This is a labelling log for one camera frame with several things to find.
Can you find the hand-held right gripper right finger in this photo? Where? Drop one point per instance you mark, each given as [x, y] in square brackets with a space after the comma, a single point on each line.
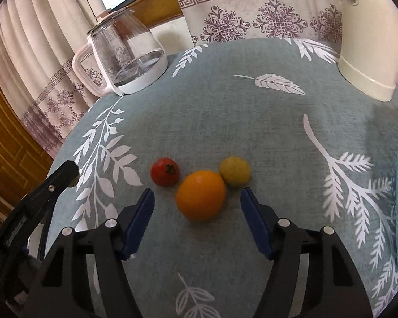
[255, 222]

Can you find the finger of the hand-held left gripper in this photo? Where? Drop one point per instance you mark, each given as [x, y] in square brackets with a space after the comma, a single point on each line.
[49, 188]

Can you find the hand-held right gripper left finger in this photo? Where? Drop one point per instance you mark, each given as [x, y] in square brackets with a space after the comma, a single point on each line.
[139, 222]

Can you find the large orange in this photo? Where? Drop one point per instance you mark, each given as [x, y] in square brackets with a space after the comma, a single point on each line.
[200, 195]

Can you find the yellow-green fruit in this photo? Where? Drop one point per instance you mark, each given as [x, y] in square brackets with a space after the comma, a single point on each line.
[234, 171]

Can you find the small red fruit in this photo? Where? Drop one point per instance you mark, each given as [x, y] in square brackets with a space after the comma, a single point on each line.
[165, 172]

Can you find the wooden cabinet door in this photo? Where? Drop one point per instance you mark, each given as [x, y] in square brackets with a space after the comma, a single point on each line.
[10, 145]

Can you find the blue-grey leaf print tablecloth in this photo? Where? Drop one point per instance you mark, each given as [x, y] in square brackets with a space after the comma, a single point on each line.
[235, 122]

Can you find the beige patterned curtain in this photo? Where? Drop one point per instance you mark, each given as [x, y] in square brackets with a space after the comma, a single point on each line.
[30, 73]
[268, 6]

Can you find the wooden window sill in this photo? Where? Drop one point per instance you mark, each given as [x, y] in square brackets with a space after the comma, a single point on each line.
[152, 5]

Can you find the cream thermos jug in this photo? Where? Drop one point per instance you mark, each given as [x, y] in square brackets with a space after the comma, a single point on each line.
[368, 39]

